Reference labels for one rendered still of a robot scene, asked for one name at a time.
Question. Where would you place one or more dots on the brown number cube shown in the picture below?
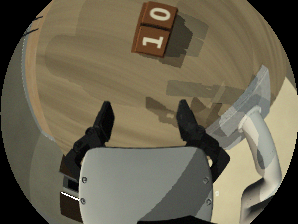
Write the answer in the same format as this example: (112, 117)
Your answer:
(152, 41)
(158, 15)

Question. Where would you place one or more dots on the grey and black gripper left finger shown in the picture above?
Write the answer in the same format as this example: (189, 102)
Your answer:
(94, 136)

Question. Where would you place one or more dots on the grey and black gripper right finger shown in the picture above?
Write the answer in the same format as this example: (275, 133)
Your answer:
(195, 135)

